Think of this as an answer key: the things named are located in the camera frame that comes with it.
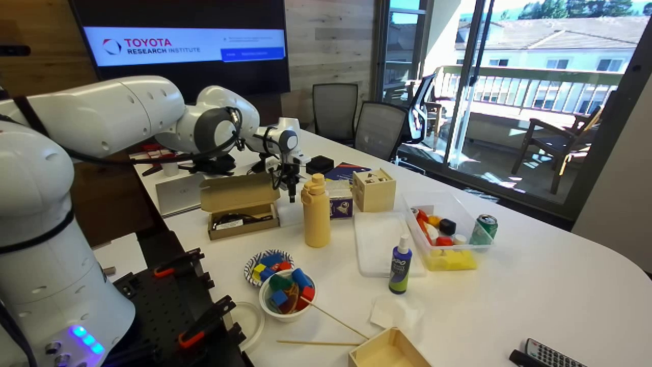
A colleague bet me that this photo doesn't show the thin wooden stick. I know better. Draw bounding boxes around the thin wooden stick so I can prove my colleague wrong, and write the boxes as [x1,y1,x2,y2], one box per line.
[275,337,363,349]
[297,294,371,341]

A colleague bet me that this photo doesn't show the wooden box with holes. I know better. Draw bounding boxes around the wooden box with holes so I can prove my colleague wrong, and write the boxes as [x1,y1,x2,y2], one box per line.
[351,167,398,215]

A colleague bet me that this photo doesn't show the balcony railing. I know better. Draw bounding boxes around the balcony railing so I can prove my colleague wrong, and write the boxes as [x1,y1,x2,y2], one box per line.
[433,63,626,118]

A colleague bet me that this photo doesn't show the open cardboard box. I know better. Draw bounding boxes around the open cardboard box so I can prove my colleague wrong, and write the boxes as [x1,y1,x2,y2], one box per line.
[198,171,284,242]

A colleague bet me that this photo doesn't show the patterned small bowl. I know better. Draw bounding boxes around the patterned small bowl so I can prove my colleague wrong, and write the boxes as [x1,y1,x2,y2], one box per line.
[241,246,296,290]

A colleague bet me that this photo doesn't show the black mounting plate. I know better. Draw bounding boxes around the black mounting plate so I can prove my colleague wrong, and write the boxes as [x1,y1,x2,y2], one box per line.
[106,229,254,367]

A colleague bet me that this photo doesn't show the wooden patio chair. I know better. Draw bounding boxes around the wooden patio chair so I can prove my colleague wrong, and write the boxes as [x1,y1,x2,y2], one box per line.
[509,90,615,198]

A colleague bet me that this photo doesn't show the white napkin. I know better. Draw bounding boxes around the white napkin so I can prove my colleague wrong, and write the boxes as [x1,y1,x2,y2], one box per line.
[366,294,424,337]

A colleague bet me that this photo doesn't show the clear plastic container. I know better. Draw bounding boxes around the clear plastic container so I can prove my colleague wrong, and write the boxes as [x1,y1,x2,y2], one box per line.
[351,208,428,278]

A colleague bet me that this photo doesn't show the wall television screen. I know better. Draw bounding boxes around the wall television screen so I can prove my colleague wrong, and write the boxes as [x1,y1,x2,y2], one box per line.
[68,0,291,117]

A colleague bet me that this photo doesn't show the dark blue red book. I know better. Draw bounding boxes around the dark blue red book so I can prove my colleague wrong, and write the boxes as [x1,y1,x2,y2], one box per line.
[324,162,373,180]

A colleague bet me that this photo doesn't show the black orange clamp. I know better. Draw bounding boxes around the black orange clamp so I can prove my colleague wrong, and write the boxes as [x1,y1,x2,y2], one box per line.
[150,246,207,281]
[175,294,239,353]

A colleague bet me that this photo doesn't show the red box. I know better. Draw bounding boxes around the red box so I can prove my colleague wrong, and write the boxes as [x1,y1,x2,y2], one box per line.
[129,143,195,174]

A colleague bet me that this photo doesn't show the green can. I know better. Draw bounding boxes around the green can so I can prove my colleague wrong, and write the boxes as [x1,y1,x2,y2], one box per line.
[466,212,500,248]

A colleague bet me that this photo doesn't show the black toy cube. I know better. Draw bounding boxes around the black toy cube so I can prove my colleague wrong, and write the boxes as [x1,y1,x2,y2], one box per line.
[437,216,459,239]

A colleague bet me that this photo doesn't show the small black box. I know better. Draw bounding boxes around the small black box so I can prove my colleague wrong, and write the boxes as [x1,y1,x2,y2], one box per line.
[303,156,336,177]

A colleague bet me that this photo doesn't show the wooden tray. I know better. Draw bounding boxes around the wooden tray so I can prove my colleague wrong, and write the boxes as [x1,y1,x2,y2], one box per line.
[346,326,435,367]

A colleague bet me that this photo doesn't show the white foam paper sheet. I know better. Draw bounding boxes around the white foam paper sheet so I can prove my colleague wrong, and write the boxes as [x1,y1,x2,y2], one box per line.
[280,180,309,237]

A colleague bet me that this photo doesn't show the green toy block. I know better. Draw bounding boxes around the green toy block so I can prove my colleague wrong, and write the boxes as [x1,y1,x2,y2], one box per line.
[270,274,293,295]

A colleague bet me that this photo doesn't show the clear plastic bin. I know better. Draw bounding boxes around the clear plastic bin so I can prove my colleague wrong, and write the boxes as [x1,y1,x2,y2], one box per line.
[403,195,490,274]

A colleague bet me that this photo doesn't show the black cloth bag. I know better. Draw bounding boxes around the black cloth bag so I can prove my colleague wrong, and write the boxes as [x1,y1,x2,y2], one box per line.
[177,152,239,177]

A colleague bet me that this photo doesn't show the white tape ring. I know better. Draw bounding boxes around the white tape ring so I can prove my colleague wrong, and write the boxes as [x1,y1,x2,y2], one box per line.
[225,297,267,357]

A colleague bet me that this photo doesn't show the white bowl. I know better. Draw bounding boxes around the white bowl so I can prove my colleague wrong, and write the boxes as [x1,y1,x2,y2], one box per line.
[256,268,318,324]

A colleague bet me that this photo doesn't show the grey flat board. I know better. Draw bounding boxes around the grey flat board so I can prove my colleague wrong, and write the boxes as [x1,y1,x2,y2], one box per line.
[156,174,207,219]

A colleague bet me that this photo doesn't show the blue toy block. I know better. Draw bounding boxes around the blue toy block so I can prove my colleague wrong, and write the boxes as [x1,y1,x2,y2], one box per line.
[291,268,316,290]

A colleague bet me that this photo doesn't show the black wedge stand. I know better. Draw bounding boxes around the black wedge stand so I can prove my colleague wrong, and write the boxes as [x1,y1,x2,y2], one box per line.
[249,152,280,175]

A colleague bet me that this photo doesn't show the small purple box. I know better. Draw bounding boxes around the small purple box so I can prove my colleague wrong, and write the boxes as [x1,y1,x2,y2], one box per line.
[329,199,354,220]

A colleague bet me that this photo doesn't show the grey office chair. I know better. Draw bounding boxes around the grey office chair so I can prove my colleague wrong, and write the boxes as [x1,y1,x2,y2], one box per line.
[309,81,360,143]
[351,99,409,163]

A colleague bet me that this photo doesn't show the black items inside box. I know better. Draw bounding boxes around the black items inside box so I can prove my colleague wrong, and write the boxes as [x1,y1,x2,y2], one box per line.
[213,210,275,230]

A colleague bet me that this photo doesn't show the yellow bottle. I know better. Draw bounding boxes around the yellow bottle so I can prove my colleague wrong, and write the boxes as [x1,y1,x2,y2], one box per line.
[299,171,335,251]

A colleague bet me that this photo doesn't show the yellow sponge block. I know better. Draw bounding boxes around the yellow sponge block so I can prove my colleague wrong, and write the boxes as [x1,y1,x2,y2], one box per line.
[421,245,479,274]

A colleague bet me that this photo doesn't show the blue glue bottle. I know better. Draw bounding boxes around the blue glue bottle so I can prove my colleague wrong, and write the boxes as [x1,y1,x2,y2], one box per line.
[387,235,416,295]

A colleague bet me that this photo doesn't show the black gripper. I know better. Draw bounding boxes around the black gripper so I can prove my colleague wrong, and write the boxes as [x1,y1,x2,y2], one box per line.
[270,152,303,203]

